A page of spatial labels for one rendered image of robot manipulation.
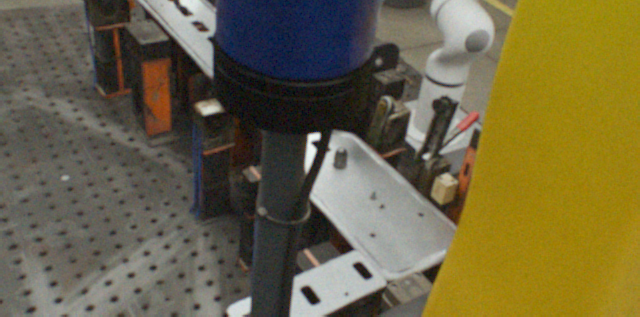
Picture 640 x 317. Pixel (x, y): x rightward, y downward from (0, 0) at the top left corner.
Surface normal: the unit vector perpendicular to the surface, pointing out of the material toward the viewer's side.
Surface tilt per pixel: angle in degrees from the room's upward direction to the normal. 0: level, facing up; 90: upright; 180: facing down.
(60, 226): 0
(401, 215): 0
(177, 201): 0
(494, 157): 93
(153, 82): 90
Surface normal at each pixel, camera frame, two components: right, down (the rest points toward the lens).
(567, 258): -0.85, 0.23
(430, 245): 0.11, -0.80
